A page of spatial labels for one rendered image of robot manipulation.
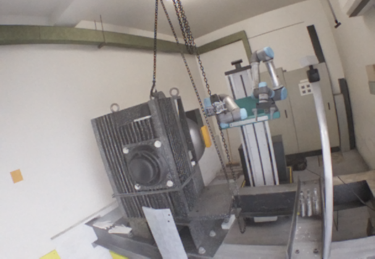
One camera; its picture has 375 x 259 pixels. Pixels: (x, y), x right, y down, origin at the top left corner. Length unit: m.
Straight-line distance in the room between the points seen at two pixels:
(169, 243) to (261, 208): 1.04
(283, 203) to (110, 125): 1.53
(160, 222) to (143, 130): 0.52
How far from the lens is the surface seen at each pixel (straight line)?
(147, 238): 1.64
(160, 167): 1.14
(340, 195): 1.93
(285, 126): 4.02
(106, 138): 1.35
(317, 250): 1.21
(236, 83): 2.42
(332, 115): 4.01
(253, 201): 1.99
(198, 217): 1.27
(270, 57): 2.05
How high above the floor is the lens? 1.53
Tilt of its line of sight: 4 degrees down
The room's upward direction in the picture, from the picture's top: 15 degrees counter-clockwise
